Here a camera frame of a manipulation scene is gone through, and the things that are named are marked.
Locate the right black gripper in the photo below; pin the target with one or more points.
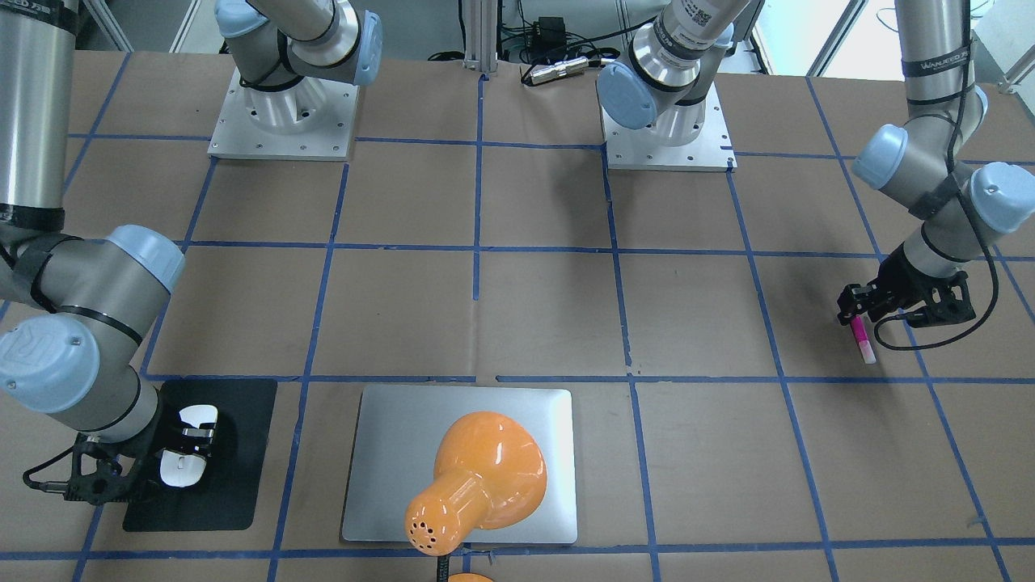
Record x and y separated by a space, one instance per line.
162 442

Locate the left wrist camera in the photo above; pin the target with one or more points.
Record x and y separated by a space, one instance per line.
945 301

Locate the white computer mouse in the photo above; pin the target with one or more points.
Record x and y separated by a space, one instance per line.
196 415

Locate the pink highlighter pen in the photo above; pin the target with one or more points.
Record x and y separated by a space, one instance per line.
862 340

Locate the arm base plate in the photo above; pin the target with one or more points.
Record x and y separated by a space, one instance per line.
693 138
312 121

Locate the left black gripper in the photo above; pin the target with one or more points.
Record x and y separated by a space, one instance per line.
896 280

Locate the black mousepad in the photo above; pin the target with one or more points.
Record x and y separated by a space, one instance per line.
225 498

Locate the grey closed laptop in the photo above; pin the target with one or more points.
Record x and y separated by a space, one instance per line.
398 431

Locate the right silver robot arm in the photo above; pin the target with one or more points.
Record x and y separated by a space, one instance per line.
71 362

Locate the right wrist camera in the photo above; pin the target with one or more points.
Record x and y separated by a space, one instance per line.
107 472

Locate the orange desk lamp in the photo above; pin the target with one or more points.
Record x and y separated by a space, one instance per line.
489 473

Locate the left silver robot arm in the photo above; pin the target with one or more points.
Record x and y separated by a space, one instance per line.
962 210

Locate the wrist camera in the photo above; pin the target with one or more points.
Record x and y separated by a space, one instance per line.
945 301
107 472

